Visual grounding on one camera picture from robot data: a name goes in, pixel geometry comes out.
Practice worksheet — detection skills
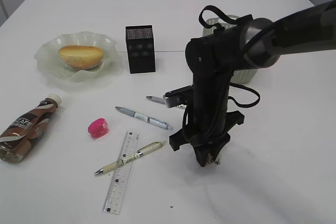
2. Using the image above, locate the grey-green plastic basket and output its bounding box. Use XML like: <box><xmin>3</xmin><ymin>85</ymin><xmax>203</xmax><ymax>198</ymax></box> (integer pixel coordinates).
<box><xmin>202</xmin><ymin>17</ymin><xmax>257</xmax><ymax>84</ymax></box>

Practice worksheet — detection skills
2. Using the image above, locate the transparent plastic ruler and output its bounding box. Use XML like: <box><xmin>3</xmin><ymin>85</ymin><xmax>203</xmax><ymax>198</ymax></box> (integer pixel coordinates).
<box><xmin>102</xmin><ymin>131</ymin><xmax>139</xmax><ymax>215</ymax></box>

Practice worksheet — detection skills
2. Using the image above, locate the brown Nescafe coffee bottle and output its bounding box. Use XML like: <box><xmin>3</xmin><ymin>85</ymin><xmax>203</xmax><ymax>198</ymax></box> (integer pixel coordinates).
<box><xmin>1</xmin><ymin>94</ymin><xmax>61</xmax><ymax>163</ymax></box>

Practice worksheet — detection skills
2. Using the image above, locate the black square pen holder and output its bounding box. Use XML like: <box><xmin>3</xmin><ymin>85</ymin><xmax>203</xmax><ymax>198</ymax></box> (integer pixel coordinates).
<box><xmin>125</xmin><ymin>25</ymin><xmax>155</xmax><ymax>74</ymax></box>

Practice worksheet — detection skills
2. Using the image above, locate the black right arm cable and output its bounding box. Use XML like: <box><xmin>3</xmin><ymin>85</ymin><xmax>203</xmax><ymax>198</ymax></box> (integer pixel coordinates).
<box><xmin>198</xmin><ymin>5</ymin><xmax>261</xmax><ymax>109</ymax></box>

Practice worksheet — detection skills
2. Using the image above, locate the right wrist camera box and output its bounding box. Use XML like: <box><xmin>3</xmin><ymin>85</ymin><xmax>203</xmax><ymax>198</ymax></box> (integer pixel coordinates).
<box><xmin>163</xmin><ymin>85</ymin><xmax>193</xmax><ymax>108</ymax></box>

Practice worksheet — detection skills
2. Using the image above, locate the grey pen near basket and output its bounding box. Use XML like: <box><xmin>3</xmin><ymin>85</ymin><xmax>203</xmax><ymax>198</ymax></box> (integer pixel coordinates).
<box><xmin>145</xmin><ymin>95</ymin><xmax>187</xmax><ymax>110</ymax></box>

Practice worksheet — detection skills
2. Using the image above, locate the grey blue middle pen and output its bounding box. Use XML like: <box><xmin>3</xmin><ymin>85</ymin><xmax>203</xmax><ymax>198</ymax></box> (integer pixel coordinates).
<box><xmin>115</xmin><ymin>106</ymin><xmax>173</xmax><ymax>130</ymax></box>

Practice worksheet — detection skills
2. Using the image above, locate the pink pencil sharpener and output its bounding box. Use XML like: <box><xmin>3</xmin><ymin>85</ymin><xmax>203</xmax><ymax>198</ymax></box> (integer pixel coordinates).
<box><xmin>88</xmin><ymin>118</ymin><xmax>109</xmax><ymax>138</ymax></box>

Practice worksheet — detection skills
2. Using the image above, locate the translucent green wavy plate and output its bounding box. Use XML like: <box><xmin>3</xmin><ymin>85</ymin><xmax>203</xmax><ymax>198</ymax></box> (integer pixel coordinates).
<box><xmin>34</xmin><ymin>31</ymin><xmax>118</xmax><ymax>82</ymax></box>

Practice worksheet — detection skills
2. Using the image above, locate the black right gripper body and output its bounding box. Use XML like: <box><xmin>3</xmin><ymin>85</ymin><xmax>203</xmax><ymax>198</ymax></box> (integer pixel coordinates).
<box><xmin>169</xmin><ymin>77</ymin><xmax>245</xmax><ymax>151</ymax></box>

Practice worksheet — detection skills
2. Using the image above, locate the pink paper piece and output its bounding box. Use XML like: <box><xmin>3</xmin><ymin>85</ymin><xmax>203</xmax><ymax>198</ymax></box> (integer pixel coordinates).
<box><xmin>206</xmin><ymin>155</ymin><xmax>221</xmax><ymax>165</ymax></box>

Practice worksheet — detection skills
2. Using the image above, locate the sugared bread roll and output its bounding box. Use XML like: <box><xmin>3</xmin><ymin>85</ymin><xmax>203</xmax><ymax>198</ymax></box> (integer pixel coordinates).
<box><xmin>58</xmin><ymin>45</ymin><xmax>104</xmax><ymax>70</ymax></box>

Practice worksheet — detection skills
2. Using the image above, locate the cream coloured pen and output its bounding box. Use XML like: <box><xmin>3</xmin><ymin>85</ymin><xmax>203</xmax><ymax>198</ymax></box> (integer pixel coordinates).
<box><xmin>94</xmin><ymin>141</ymin><xmax>165</xmax><ymax>176</ymax></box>

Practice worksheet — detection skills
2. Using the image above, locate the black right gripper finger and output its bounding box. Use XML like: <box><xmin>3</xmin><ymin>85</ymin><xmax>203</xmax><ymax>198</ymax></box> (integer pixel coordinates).
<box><xmin>193</xmin><ymin>143</ymin><xmax>213</xmax><ymax>167</ymax></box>
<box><xmin>209</xmin><ymin>134</ymin><xmax>230</xmax><ymax>158</ymax></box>

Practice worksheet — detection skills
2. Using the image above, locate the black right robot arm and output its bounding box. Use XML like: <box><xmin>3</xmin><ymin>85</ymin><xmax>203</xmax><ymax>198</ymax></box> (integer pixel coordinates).
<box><xmin>164</xmin><ymin>1</ymin><xmax>335</xmax><ymax>166</ymax></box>

